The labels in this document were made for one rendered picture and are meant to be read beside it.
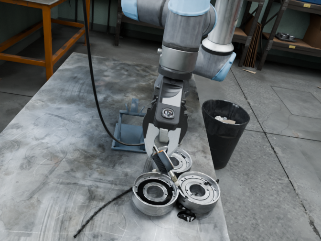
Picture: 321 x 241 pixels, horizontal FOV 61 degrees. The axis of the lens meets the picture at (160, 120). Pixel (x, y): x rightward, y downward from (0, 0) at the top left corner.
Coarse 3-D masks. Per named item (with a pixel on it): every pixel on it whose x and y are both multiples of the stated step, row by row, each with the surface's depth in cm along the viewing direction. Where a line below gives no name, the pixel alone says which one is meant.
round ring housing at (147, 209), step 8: (144, 176) 66; (152, 176) 66; (160, 176) 67; (168, 176) 66; (136, 184) 64; (152, 184) 64; (160, 184) 65; (168, 184) 65; (144, 192) 62; (152, 192) 66; (160, 192) 65; (176, 192) 63; (136, 200) 60; (152, 200) 60; (160, 200) 61; (176, 200) 61; (144, 208) 59; (152, 208) 58; (160, 208) 58; (168, 208) 59
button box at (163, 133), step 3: (162, 129) 82; (165, 129) 82; (162, 132) 82; (165, 132) 82; (162, 135) 82; (165, 135) 82; (162, 138) 83; (165, 138) 83; (168, 138) 83; (162, 141) 84; (165, 141) 84; (180, 144) 84
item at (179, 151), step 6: (180, 150) 76; (174, 156) 74; (186, 156) 75; (174, 162) 75; (180, 162) 73; (186, 162) 74; (192, 162) 72; (156, 168) 70; (174, 168) 70; (186, 168) 71; (180, 174) 68
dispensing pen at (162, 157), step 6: (156, 150) 63; (156, 156) 62; (162, 156) 61; (156, 162) 64; (162, 162) 61; (168, 162) 61; (162, 168) 62; (168, 168) 61; (168, 174) 63; (174, 174) 63; (174, 180) 62; (180, 186) 63
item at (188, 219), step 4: (180, 212) 62; (184, 212) 62; (188, 212) 62; (192, 212) 63; (180, 216) 61; (184, 216) 61; (188, 216) 62; (192, 216) 62; (188, 220) 61; (192, 220) 61
